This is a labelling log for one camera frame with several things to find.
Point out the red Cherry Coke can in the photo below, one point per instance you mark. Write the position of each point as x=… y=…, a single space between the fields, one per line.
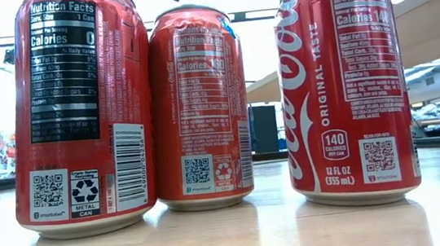
x=201 y=100

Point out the blue storage bins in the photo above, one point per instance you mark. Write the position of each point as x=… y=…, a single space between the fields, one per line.
x=283 y=144

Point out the red Coke Zero can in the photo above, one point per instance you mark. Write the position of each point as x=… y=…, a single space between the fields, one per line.
x=79 y=113

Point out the small black wall device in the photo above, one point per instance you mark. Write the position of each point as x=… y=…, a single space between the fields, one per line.
x=9 y=56

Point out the red Coca-Cola original can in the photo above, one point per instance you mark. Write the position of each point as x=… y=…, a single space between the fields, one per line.
x=343 y=85

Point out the black background cabinet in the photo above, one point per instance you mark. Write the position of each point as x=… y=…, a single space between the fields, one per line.
x=263 y=128

